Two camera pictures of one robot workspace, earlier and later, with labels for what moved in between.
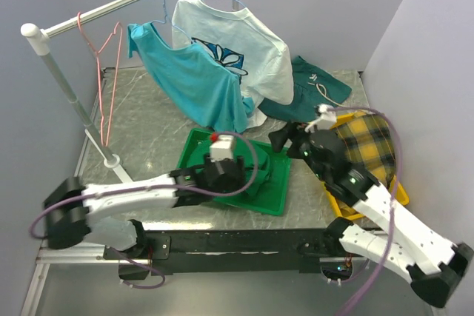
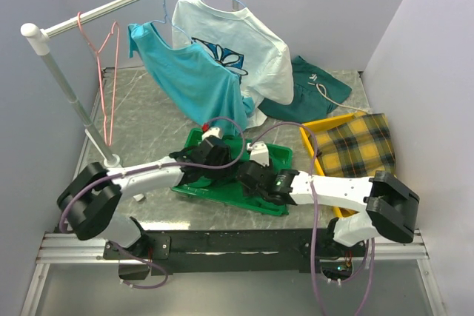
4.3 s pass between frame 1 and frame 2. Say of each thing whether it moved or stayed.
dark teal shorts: stayed
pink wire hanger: stayed
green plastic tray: stayed
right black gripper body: moved
